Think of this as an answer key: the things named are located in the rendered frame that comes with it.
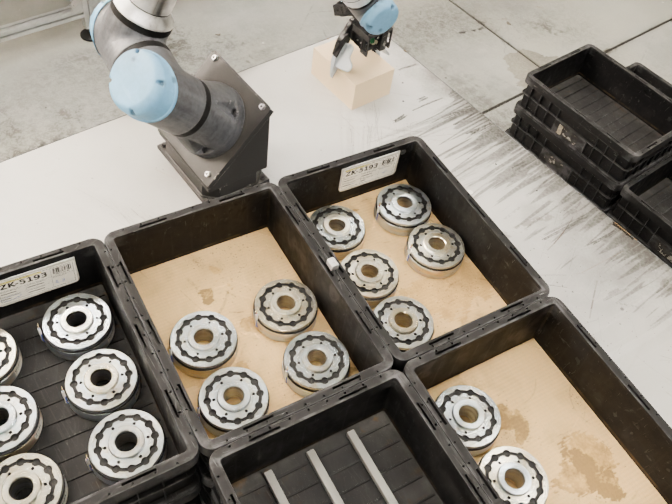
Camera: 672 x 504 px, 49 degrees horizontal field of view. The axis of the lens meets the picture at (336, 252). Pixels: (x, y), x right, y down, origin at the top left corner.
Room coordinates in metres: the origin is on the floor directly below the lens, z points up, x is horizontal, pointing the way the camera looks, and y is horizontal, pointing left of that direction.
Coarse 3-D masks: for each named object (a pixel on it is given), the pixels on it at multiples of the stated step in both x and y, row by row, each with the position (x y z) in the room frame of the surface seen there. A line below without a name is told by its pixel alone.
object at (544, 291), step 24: (384, 144) 1.01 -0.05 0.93; (408, 144) 1.02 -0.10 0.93; (312, 168) 0.91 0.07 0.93; (336, 168) 0.93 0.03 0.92; (288, 192) 0.84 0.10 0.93; (480, 216) 0.87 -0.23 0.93; (504, 240) 0.83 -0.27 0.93; (528, 264) 0.78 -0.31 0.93; (504, 312) 0.68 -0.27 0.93; (384, 336) 0.60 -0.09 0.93; (456, 336) 0.62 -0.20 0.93; (408, 360) 0.56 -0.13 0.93
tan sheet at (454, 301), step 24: (360, 216) 0.91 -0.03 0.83; (432, 216) 0.94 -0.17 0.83; (384, 240) 0.86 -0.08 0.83; (408, 264) 0.82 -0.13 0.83; (408, 288) 0.77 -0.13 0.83; (432, 288) 0.78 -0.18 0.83; (456, 288) 0.79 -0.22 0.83; (480, 288) 0.80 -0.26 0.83; (432, 312) 0.73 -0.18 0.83; (456, 312) 0.74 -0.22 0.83; (480, 312) 0.74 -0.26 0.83; (432, 336) 0.68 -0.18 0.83
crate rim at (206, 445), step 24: (240, 192) 0.83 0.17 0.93; (168, 216) 0.75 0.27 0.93; (288, 216) 0.79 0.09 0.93; (312, 240) 0.75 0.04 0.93; (120, 264) 0.65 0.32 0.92; (336, 288) 0.67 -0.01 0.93; (144, 312) 0.56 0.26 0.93; (360, 312) 0.63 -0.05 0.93; (168, 360) 0.49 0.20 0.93; (384, 360) 0.56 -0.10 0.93; (336, 384) 0.50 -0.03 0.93; (192, 408) 0.43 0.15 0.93; (288, 408) 0.45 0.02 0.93; (240, 432) 0.41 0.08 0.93
